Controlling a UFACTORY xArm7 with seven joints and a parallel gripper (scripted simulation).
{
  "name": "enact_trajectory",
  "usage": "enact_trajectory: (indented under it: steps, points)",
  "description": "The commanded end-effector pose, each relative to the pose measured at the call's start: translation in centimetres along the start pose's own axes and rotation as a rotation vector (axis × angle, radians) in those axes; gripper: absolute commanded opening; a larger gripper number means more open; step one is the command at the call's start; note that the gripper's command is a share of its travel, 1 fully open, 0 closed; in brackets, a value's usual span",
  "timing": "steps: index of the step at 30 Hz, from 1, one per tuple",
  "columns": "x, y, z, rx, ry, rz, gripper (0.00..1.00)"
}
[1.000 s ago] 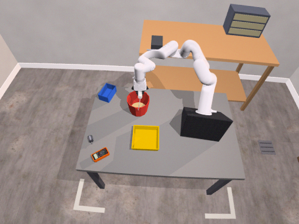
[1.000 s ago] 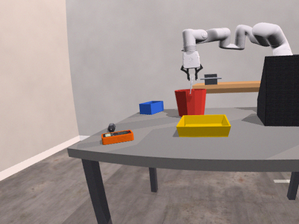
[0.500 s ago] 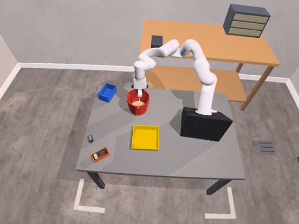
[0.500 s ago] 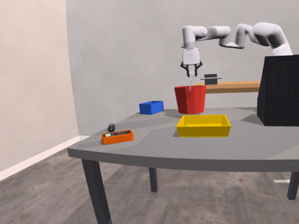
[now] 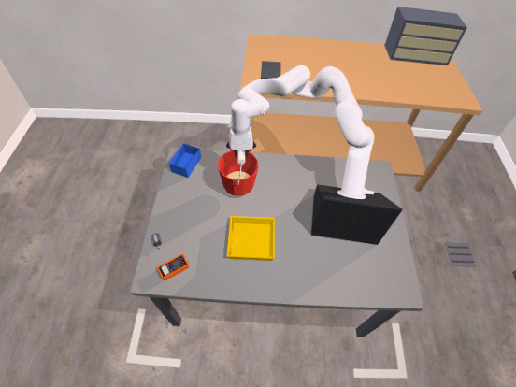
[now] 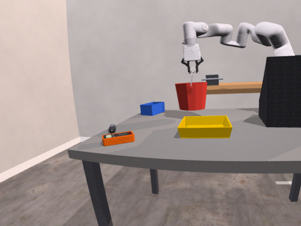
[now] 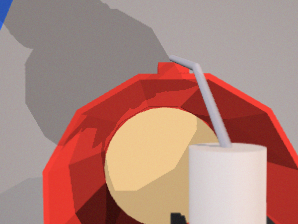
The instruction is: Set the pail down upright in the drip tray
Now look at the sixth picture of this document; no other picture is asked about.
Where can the blue open box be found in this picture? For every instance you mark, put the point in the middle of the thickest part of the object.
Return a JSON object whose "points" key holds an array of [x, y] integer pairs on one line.
{"points": [[153, 108]]}

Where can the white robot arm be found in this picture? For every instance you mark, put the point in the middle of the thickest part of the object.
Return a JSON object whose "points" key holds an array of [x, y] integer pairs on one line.
{"points": [[265, 33]]}

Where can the orange pocket multimeter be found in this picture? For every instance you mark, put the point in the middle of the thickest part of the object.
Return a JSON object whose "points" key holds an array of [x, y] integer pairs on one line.
{"points": [[114, 139]]}

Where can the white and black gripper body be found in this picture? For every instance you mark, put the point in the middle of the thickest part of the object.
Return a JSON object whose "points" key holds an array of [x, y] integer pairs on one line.
{"points": [[191, 52]]}

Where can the yellow rectangular tray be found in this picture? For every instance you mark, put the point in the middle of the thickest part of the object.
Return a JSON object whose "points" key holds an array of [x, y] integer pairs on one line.
{"points": [[205, 127]]}

